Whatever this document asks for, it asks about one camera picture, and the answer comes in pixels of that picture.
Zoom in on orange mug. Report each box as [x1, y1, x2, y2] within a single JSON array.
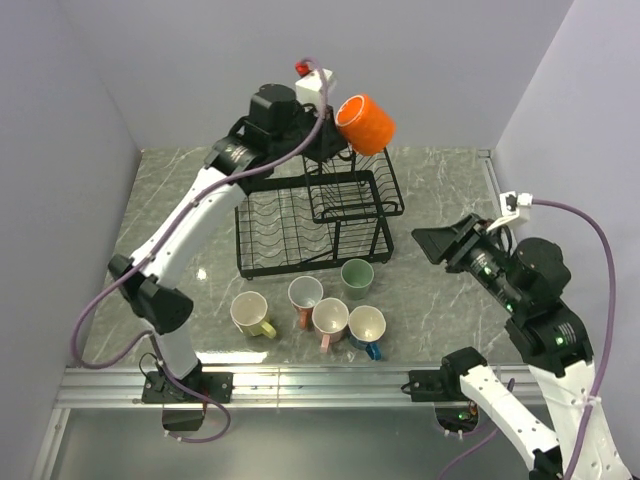
[[335, 94, 396, 156]]

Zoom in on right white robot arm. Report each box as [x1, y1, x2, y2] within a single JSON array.
[[411, 214, 633, 479]]

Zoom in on yellow mug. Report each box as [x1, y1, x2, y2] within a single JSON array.
[[230, 291, 277, 339]]

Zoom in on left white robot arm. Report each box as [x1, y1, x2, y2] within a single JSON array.
[[108, 84, 331, 402]]

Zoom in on blue mug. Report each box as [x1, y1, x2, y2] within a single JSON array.
[[348, 305, 387, 361]]

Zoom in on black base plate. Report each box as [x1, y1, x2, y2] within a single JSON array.
[[141, 371, 234, 404], [400, 369, 450, 403]]

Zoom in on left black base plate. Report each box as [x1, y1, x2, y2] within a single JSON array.
[[141, 371, 234, 404]]

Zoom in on black wire dish rack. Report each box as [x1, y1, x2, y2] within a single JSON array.
[[235, 149, 405, 280]]

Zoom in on light pink mug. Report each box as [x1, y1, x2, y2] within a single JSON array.
[[311, 298, 349, 353]]

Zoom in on green cup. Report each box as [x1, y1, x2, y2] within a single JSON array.
[[340, 258, 375, 300]]

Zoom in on aluminium mounting rail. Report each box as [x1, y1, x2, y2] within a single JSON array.
[[54, 363, 546, 410]]

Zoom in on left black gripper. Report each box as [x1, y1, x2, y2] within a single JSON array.
[[273, 99, 349, 164]]

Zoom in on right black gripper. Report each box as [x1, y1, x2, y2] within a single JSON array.
[[409, 209, 523, 310]]

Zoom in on coral pink mug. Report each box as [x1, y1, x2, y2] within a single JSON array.
[[288, 276, 324, 330]]

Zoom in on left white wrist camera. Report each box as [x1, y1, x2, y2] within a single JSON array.
[[294, 61, 322, 110]]

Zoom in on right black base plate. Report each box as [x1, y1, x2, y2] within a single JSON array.
[[400, 369, 450, 403]]

